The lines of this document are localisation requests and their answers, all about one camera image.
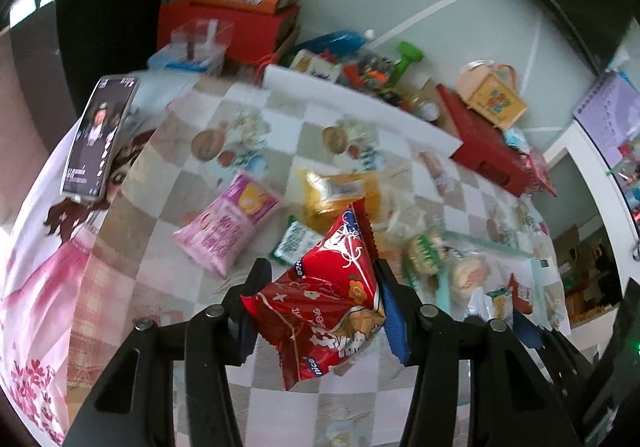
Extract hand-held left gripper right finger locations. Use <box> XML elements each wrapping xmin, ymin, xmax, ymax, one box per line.
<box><xmin>374</xmin><ymin>258</ymin><xmax>583</xmax><ymax>447</ymax></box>

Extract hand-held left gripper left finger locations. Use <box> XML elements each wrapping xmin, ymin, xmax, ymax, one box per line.
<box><xmin>62</xmin><ymin>257</ymin><xmax>273</xmax><ymax>447</ymax></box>

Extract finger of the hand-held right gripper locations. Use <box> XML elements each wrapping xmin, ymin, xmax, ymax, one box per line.
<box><xmin>511</xmin><ymin>309</ymin><xmax>567</xmax><ymax>369</ymax></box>
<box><xmin>542</xmin><ymin>328</ymin><xmax>602</xmax><ymax>389</ymax></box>

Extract clear bag of snacks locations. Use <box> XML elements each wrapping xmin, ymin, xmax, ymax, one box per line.
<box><xmin>435</xmin><ymin>229</ymin><xmax>551</xmax><ymax>328</ymax></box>

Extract translucent yellow snack packet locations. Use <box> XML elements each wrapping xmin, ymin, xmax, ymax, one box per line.
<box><xmin>297</xmin><ymin>167</ymin><xmax>383</xmax><ymax>235</ymax></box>

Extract red white snack packet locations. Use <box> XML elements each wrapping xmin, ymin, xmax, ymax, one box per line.
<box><xmin>507</xmin><ymin>273</ymin><xmax>533</xmax><ymax>315</ymax></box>

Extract green white snack packet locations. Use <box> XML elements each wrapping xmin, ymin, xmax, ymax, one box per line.
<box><xmin>465</xmin><ymin>287</ymin><xmax>516</xmax><ymax>323</ymax></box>

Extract orange white snack packet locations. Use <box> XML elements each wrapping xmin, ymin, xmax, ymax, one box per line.
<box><xmin>447</xmin><ymin>254</ymin><xmax>493</xmax><ymax>308</ymax></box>

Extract green biscuit packet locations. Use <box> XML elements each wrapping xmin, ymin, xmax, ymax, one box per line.
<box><xmin>402</xmin><ymin>232</ymin><xmax>451</xmax><ymax>288</ymax></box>

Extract cardboard boxes under shelf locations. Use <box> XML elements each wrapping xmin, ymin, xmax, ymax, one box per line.
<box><xmin>552</xmin><ymin>224</ymin><xmax>626</xmax><ymax>323</ymax></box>

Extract small green snack packet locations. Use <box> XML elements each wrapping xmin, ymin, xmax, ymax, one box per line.
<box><xmin>270</xmin><ymin>220</ymin><xmax>321</xmax><ymax>265</ymax></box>

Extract pink snack packet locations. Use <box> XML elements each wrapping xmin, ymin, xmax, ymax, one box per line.
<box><xmin>172</xmin><ymin>172</ymin><xmax>283</xmax><ymax>278</ymax></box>

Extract red patterned flat box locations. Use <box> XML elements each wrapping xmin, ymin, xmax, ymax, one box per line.
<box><xmin>522</xmin><ymin>150</ymin><xmax>558</xmax><ymax>198</ymax></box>

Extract colourful stationery pile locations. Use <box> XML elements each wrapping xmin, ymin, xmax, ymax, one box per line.
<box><xmin>605</xmin><ymin>137</ymin><xmax>640</xmax><ymax>228</ymax></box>

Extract white shelf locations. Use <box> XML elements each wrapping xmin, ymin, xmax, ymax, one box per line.
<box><xmin>542</xmin><ymin>120</ymin><xmax>640</xmax><ymax>328</ymax></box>

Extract wet wipes pack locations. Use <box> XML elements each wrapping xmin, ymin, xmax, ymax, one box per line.
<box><xmin>502</xmin><ymin>127</ymin><xmax>531</xmax><ymax>150</ymax></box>

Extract red gift box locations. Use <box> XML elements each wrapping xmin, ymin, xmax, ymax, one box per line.
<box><xmin>435</xmin><ymin>83</ymin><xmax>538</xmax><ymax>198</ymax></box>

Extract pink printed blanket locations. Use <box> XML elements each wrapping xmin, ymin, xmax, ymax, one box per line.
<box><xmin>0</xmin><ymin>72</ymin><xmax>171</xmax><ymax>447</ymax></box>

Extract clear plastic bottle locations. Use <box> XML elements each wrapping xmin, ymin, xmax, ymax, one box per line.
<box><xmin>412</xmin><ymin>94</ymin><xmax>441</xmax><ymax>120</ymax></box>

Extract purple file holder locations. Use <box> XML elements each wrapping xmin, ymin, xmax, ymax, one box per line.
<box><xmin>572</xmin><ymin>72</ymin><xmax>640</xmax><ymax>168</ymax></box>

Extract white foam board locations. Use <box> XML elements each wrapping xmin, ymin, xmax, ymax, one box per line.
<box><xmin>262</xmin><ymin>64</ymin><xmax>463</xmax><ymax>155</ymax></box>

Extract small yellow carton house box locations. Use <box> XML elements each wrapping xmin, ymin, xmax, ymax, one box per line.
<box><xmin>456</xmin><ymin>60</ymin><xmax>529</xmax><ymax>130</ymax></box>

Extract smartphone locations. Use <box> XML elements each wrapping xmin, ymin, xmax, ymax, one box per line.
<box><xmin>60</xmin><ymin>74</ymin><xmax>138</xmax><ymax>202</ymax></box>

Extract pile of small toys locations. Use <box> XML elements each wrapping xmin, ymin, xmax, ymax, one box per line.
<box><xmin>342</xmin><ymin>52</ymin><xmax>401</xmax><ymax>100</ymax></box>

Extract yellow white carton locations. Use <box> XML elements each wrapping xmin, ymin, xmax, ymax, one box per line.
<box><xmin>290</xmin><ymin>50</ymin><xmax>341</xmax><ymax>84</ymax></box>

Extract green dumbbell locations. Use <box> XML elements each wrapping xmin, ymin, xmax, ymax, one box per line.
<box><xmin>390</xmin><ymin>41</ymin><xmax>426</xmax><ymax>83</ymax></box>

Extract flat blue box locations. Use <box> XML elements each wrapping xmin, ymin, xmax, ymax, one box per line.
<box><xmin>146</xmin><ymin>47</ymin><xmax>221</xmax><ymax>74</ymax></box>

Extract clear plastic box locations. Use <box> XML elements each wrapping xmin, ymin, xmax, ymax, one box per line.
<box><xmin>169</xmin><ymin>18</ymin><xmax>233</xmax><ymax>73</ymax></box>

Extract blue plastic bottle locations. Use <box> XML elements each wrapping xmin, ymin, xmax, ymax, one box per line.
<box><xmin>295</xmin><ymin>28</ymin><xmax>376</xmax><ymax>60</ymax></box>

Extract red cardboard box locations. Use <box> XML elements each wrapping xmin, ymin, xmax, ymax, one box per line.
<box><xmin>156</xmin><ymin>2</ymin><xmax>301</xmax><ymax>73</ymax></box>

